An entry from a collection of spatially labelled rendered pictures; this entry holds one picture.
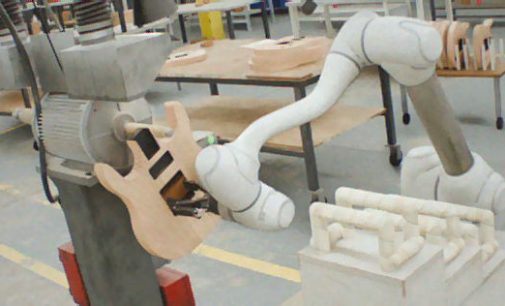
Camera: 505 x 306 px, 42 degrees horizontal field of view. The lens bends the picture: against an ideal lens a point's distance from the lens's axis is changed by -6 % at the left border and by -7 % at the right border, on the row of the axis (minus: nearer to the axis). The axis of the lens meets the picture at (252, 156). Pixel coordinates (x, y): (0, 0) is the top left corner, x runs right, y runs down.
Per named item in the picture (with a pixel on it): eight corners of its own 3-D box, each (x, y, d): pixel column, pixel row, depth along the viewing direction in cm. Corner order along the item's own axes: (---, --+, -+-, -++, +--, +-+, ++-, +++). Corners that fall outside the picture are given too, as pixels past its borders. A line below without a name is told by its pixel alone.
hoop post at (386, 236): (377, 270, 130) (373, 226, 127) (387, 263, 132) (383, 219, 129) (391, 274, 128) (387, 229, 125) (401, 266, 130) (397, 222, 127)
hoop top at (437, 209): (381, 209, 157) (379, 196, 156) (388, 203, 159) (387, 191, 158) (455, 223, 143) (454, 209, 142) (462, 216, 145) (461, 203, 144)
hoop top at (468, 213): (421, 213, 169) (420, 201, 168) (427, 208, 172) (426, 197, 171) (490, 227, 155) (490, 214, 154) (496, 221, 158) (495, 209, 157)
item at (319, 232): (311, 254, 142) (306, 212, 139) (321, 247, 144) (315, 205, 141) (323, 257, 140) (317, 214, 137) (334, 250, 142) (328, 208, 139)
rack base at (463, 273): (346, 291, 158) (342, 257, 155) (387, 260, 169) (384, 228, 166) (448, 319, 139) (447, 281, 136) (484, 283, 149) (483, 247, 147)
